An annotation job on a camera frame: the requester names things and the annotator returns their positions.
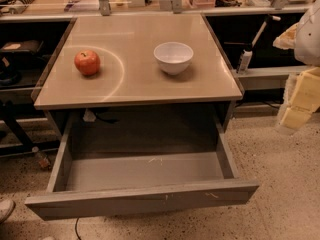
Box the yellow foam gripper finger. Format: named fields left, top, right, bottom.
left=279, top=67, right=320, bottom=130

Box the grey top drawer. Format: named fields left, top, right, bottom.
left=25, top=107, right=259, bottom=220

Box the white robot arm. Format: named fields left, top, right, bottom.
left=273, top=0, right=320, bottom=135

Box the grey drawer cabinet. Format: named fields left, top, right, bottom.
left=30, top=13, right=245, bottom=142

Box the white tube bottle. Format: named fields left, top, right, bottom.
left=236, top=50, right=253, bottom=74

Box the white ceramic bowl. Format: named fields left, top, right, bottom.
left=153, top=42, right=194, bottom=75

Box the red apple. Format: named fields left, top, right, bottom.
left=74, top=50, right=100, bottom=76

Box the small bottle on floor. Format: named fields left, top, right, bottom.
left=32, top=146, right=51, bottom=169

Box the white shoe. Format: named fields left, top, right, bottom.
left=0, top=199, right=15, bottom=224

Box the black floor cable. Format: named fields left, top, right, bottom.
left=74, top=217, right=83, bottom=240

